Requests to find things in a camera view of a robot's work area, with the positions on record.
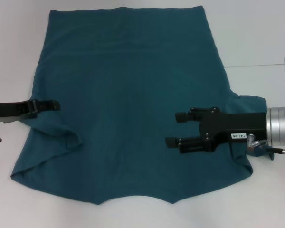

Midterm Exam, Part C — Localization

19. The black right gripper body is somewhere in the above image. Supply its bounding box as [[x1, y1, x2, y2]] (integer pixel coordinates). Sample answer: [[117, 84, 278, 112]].
[[199, 111, 268, 153]]

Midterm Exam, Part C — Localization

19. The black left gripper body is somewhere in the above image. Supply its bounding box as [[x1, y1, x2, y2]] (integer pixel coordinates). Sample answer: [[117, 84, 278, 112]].
[[0, 100, 33, 124]]

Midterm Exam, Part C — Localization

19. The teal blue shirt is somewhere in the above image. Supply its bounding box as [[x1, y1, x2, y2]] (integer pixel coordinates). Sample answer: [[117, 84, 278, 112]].
[[10, 6, 276, 206]]

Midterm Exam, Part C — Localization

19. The right gripper cable with plugs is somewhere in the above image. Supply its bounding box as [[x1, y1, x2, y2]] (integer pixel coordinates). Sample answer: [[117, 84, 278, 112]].
[[247, 134, 285, 159]]

